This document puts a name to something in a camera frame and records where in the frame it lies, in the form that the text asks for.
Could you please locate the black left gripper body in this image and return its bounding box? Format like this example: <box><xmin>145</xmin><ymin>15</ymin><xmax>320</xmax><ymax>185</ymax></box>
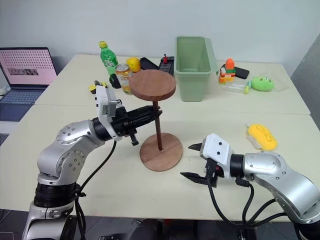
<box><xmin>110</xmin><ymin>99</ymin><xmax>140</xmax><ymax>147</ymax></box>

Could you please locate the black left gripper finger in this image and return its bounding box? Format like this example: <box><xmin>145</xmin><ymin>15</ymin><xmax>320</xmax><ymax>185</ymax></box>
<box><xmin>126</xmin><ymin>105</ymin><xmax>158</xmax><ymax>119</ymax></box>
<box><xmin>128</xmin><ymin>109</ymin><xmax>163</xmax><ymax>129</ymax></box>

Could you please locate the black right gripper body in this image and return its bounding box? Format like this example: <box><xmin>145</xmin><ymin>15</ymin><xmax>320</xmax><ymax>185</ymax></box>
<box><xmin>203</xmin><ymin>158</ymin><xmax>226</xmax><ymax>189</ymax></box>

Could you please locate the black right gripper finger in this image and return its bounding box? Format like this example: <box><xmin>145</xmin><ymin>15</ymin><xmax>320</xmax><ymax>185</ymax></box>
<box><xmin>179</xmin><ymin>171</ymin><xmax>209</xmax><ymax>185</ymax></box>
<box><xmin>187</xmin><ymin>141</ymin><xmax>205</xmax><ymax>153</ymax></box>

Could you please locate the wooden pole with round disc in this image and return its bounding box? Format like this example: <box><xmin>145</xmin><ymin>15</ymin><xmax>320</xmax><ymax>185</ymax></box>
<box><xmin>127</xmin><ymin>69</ymin><xmax>177</xmax><ymax>152</ymax></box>

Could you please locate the round wooden base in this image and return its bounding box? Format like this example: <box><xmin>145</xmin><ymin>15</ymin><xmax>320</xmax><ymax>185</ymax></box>
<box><xmin>139</xmin><ymin>132</ymin><xmax>184</xmax><ymax>173</ymax></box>

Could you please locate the yellow drink can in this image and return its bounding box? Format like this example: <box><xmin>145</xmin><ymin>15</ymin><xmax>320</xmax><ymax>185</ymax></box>
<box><xmin>115</xmin><ymin>63</ymin><xmax>134</xmax><ymax>96</ymax></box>

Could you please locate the black tape roll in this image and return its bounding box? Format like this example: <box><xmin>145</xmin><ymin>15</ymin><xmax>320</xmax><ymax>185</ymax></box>
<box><xmin>108</xmin><ymin>72</ymin><xmax>122</xmax><ymax>89</ymax></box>

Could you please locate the small yellow black object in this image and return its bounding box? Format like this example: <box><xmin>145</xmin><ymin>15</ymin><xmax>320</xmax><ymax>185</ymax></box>
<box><xmin>88</xmin><ymin>80</ymin><xmax>109</xmax><ymax>95</ymax></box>

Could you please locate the yellow toy fruit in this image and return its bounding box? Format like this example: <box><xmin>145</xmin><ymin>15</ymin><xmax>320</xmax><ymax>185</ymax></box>
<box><xmin>125</xmin><ymin>56</ymin><xmax>142</xmax><ymax>74</ymax></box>

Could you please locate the black flat pad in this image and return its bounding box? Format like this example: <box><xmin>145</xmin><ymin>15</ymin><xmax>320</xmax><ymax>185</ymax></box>
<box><xmin>139</xmin><ymin>57</ymin><xmax>161</xmax><ymax>71</ymax></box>

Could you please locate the black power strip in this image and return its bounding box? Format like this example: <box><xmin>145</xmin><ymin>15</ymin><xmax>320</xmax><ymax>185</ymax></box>
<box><xmin>158</xmin><ymin>53</ymin><xmax>175</xmax><ymax>76</ymax></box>

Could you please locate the yellow plush toy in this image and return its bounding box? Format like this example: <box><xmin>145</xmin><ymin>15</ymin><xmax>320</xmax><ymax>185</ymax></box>
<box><xmin>244</xmin><ymin>123</ymin><xmax>278</xmax><ymax>152</ymax></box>

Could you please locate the green plastic bin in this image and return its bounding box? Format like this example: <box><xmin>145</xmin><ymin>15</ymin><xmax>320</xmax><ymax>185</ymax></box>
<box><xmin>173</xmin><ymin>35</ymin><xmax>219</xmax><ymax>103</ymax></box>

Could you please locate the green soda bottle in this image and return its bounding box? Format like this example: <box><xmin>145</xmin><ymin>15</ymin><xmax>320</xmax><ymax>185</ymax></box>
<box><xmin>98</xmin><ymin>40</ymin><xmax>120</xmax><ymax>76</ymax></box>

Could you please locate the dark rounded shape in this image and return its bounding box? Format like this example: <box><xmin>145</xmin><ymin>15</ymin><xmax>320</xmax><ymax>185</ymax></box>
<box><xmin>129</xmin><ymin>218</ymin><xmax>165</xmax><ymax>240</ymax></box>

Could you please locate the orange toy block stack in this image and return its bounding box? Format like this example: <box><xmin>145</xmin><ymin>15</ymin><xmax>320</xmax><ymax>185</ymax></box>
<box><xmin>218</xmin><ymin>57</ymin><xmax>237</xmax><ymax>84</ymax></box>

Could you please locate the black smartphone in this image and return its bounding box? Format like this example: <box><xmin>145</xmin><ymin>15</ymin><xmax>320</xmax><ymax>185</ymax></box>
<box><xmin>234</xmin><ymin>66</ymin><xmax>250</xmax><ymax>80</ymax></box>

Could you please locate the green plush toy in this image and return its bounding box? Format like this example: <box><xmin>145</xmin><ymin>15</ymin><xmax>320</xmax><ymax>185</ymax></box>
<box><xmin>250</xmin><ymin>75</ymin><xmax>275</xmax><ymax>92</ymax></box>

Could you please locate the clear plastic bag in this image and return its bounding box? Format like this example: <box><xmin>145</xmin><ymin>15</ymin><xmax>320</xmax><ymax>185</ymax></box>
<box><xmin>259</xmin><ymin>70</ymin><xmax>290</xmax><ymax>93</ymax></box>

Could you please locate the open laptop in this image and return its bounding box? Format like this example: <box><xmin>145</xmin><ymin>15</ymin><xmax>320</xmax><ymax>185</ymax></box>
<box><xmin>0</xmin><ymin>46</ymin><xmax>59</xmax><ymax>106</ymax></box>

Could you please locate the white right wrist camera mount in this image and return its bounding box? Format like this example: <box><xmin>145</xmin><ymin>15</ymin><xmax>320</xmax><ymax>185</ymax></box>
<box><xmin>198</xmin><ymin>133</ymin><xmax>234</xmax><ymax>176</ymax></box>

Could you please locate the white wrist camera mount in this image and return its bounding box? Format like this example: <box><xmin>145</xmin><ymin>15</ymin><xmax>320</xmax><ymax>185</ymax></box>
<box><xmin>94</xmin><ymin>84</ymin><xmax>124</xmax><ymax>141</ymax></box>
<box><xmin>198</xmin><ymin>133</ymin><xmax>234</xmax><ymax>176</ymax></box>

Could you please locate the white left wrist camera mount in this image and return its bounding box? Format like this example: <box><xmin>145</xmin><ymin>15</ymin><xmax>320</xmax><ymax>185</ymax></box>
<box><xmin>94</xmin><ymin>84</ymin><xmax>124</xmax><ymax>141</ymax></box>

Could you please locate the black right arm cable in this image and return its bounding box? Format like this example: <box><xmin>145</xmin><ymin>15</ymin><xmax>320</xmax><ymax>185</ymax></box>
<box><xmin>208</xmin><ymin>174</ymin><xmax>291</xmax><ymax>224</ymax></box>

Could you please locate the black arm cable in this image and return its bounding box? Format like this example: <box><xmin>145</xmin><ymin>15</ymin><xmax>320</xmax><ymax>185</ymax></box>
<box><xmin>73</xmin><ymin>140</ymin><xmax>118</xmax><ymax>240</ymax></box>
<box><xmin>208</xmin><ymin>174</ymin><xmax>291</xmax><ymax>224</ymax></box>

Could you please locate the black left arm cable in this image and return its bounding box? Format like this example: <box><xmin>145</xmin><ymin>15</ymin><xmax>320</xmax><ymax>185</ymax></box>
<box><xmin>73</xmin><ymin>140</ymin><xmax>118</xmax><ymax>240</ymax></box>

